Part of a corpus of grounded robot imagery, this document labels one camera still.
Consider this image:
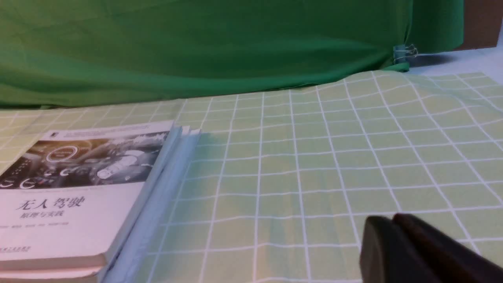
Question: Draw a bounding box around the white book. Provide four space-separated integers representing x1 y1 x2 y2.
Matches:
0 121 182 272
0 126 191 281

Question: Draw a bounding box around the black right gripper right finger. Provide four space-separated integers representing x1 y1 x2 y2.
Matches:
392 213 503 283

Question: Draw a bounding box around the green backdrop cloth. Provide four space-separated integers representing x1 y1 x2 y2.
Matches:
0 0 464 108

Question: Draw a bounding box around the thin bottom book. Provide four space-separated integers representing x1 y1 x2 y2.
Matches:
101 127 201 283

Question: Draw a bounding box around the metal binder clip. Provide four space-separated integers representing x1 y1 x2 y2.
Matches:
393 44 419 64

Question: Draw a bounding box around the green checkered tablecloth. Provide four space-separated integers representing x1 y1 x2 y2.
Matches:
0 71 503 283

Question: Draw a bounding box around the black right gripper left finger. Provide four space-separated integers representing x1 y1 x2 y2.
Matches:
360 216 440 283

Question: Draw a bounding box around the white top book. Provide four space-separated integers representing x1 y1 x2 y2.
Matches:
0 121 182 272

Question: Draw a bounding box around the white middle book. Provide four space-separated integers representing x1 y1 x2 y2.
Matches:
0 126 191 281

